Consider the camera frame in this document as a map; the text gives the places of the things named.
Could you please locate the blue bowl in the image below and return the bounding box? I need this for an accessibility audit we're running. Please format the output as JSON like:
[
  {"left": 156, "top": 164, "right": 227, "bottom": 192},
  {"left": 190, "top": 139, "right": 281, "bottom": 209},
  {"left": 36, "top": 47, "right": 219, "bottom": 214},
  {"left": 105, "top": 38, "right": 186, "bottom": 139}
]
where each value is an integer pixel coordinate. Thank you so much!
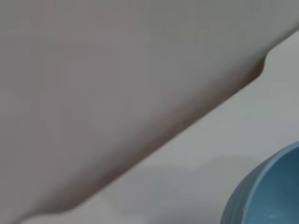
[{"left": 219, "top": 140, "right": 299, "bottom": 224}]

